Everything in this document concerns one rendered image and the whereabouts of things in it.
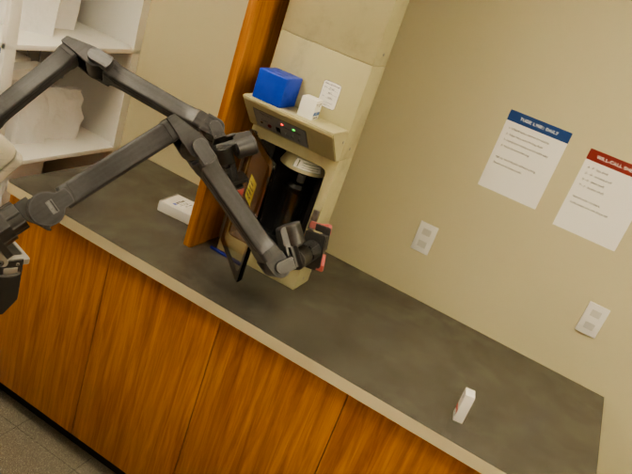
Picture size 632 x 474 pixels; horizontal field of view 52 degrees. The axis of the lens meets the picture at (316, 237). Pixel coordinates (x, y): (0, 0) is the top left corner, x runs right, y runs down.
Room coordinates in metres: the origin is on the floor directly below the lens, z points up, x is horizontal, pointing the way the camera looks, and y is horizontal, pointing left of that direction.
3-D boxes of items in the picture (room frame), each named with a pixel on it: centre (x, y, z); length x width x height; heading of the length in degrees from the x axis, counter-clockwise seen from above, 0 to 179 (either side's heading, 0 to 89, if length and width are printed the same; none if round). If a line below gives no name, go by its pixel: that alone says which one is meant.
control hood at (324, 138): (1.92, 0.18, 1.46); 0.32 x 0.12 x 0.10; 71
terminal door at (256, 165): (1.88, 0.24, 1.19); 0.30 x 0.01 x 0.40; 25
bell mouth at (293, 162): (2.07, 0.11, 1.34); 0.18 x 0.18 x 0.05
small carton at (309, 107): (1.91, 0.15, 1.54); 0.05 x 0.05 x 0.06; 75
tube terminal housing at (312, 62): (2.10, 0.12, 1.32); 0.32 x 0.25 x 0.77; 71
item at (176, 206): (2.20, 0.49, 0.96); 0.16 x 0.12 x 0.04; 76
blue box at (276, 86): (1.95, 0.26, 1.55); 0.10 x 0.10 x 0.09; 71
